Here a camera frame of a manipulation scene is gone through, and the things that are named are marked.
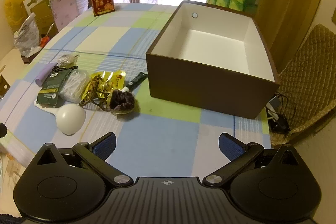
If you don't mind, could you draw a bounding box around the black cable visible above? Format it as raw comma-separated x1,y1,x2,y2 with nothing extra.
51,64,79,74

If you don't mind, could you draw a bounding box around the brown cardboard storage box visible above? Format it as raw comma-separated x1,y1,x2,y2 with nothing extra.
146,0,280,119

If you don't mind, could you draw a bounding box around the yellow foil snack packet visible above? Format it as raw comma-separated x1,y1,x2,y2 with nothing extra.
80,70,132,118

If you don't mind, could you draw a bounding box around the yellow plastic bag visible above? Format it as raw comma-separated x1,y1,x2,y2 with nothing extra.
4,0,32,29

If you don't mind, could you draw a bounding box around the black pen with white cap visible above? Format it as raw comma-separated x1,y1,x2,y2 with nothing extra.
123,72,149,92

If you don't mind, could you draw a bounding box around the olive and white cardboard box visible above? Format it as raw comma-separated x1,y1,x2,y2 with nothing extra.
23,0,57,35

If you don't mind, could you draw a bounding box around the crumpled clear plastic bag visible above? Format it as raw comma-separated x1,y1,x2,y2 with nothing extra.
13,13,42,56

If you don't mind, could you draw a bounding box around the purple cylindrical tube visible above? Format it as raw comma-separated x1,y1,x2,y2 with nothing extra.
35,63,57,85

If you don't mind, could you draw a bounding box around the chair with quilted cushion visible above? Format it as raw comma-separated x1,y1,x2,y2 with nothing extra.
270,24,336,144

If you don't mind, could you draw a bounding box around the white plastic rice spoon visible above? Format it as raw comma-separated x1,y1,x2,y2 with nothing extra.
34,101,87,136

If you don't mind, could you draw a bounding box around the dark green packet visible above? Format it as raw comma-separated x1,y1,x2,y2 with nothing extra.
37,69,75,106

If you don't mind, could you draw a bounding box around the clear bag of cotton swabs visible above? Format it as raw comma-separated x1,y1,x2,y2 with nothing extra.
56,54,79,68

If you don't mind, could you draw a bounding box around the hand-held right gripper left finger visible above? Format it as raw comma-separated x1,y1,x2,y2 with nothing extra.
26,132,134,188

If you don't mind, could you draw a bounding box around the stack of white papers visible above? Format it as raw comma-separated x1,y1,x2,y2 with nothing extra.
73,0,93,14

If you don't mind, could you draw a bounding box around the purple paper bag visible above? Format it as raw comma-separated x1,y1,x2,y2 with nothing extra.
50,0,79,31

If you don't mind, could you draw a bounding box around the brown hair claw clip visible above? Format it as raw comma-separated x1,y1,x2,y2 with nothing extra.
79,77,111,111

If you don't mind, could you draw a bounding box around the brown velvet scrunchie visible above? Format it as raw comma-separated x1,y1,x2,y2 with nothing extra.
108,90,135,115

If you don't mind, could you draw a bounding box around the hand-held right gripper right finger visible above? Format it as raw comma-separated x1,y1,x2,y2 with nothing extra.
203,132,305,188

